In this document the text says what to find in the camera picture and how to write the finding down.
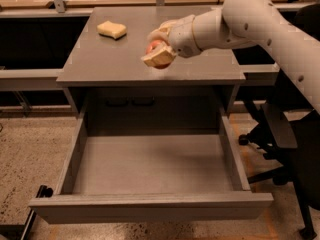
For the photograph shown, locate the black cart base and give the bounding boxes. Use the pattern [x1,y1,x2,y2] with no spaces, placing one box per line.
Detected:
[0,184,54,240]

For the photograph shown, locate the grey cabinet counter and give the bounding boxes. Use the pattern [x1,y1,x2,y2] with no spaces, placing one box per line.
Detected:
[57,6,245,109]

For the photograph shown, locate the grey open drawer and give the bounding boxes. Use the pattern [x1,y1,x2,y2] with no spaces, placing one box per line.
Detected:
[28,97,274,225]

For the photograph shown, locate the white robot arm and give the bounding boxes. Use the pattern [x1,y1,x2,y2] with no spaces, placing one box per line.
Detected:
[142,0,320,112]

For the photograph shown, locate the yellow sponge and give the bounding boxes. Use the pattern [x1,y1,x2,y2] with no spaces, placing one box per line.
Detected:
[97,21,127,40]

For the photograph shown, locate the red apple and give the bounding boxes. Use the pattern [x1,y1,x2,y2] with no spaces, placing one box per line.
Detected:
[145,41,172,69]

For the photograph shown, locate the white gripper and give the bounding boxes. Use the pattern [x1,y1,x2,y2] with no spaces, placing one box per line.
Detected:
[141,15,201,67]

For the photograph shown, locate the black office chair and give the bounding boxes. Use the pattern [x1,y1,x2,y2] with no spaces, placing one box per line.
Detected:
[237,2,320,240]

